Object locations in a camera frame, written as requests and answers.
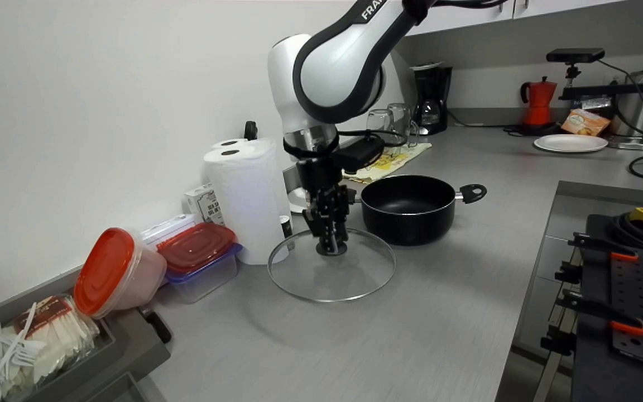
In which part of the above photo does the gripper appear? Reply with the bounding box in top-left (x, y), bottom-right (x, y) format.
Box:
top-left (297, 158), bottom-right (357, 252)

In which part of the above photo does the glass pot lid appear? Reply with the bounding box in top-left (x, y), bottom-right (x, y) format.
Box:
top-left (267, 228), bottom-right (397, 303)

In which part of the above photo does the black cooking pot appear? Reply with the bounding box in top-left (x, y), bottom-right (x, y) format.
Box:
top-left (354, 175), bottom-right (488, 247)

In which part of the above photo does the rectangular container with red lid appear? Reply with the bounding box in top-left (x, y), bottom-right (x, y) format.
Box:
top-left (157, 223), bottom-right (238, 275)

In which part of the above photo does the rectangular container with blue lid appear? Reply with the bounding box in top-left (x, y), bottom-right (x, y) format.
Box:
top-left (165, 243), bottom-right (243, 304)

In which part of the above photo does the round container with red lid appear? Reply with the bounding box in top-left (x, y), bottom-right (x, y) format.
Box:
top-left (74, 227), bottom-right (167, 319)

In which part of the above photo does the red moka pot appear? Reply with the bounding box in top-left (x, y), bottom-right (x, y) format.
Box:
top-left (520, 76), bottom-right (559, 128)

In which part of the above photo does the white dish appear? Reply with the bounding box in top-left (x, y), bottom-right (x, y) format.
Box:
top-left (287, 186), bottom-right (312, 214)

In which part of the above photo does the small black white canister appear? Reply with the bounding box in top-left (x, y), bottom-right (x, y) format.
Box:
top-left (279, 216), bottom-right (295, 251)

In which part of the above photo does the white paper towel roll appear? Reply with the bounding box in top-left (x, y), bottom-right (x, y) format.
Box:
top-left (204, 144), bottom-right (290, 265)
top-left (211, 137), bottom-right (277, 152)

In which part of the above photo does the yellow printed dish towel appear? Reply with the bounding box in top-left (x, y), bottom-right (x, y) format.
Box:
top-left (343, 142), bottom-right (433, 184)

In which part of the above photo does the drinking glass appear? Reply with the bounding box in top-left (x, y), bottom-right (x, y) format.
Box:
top-left (387, 103), bottom-right (419, 148)
top-left (366, 108), bottom-right (395, 135)

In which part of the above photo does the small white carton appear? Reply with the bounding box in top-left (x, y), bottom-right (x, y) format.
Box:
top-left (184, 184), bottom-right (222, 225)

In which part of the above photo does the black coffee maker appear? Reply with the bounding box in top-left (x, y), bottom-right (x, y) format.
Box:
top-left (410, 62), bottom-right (454, 136)

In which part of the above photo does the clear white plastic box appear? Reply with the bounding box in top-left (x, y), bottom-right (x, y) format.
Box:
top-left (140, 214), bottom-right (199, 252)

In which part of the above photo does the grey organiser tray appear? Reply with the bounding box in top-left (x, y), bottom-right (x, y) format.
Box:
top-left (0, 267), bottom-right (173, 402)

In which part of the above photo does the white plate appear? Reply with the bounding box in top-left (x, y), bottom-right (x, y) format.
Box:
top-left (533, 134), bottom-right (610, 154)

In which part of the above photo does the black orange clamp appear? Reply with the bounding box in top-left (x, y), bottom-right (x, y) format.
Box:
top-left (555, 289), bottom-right (643, 337)
top-left (568, 232), bottom-right (643, 273)

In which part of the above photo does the orange tea box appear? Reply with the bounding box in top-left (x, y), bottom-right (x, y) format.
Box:
top-left (560, 108), bottom-right (612, 137)

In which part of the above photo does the bag of white packets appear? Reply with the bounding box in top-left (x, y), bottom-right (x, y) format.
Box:
top-left (0, 295), bottom-right (101, 393)

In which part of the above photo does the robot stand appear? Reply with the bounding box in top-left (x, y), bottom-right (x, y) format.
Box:
top-left (532, 214), bottom-right (643, 402)

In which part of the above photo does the heap of white plastic forks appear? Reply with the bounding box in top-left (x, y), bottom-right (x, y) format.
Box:
top-left (0, 303), bottom-right (47, 402)

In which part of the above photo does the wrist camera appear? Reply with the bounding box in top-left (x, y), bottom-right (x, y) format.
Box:
top-left (334, 136), bottom-right (386, 173)

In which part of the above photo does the camera on mount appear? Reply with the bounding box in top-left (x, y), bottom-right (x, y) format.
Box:
top-left (545, 47), bottom-right (643, 102)

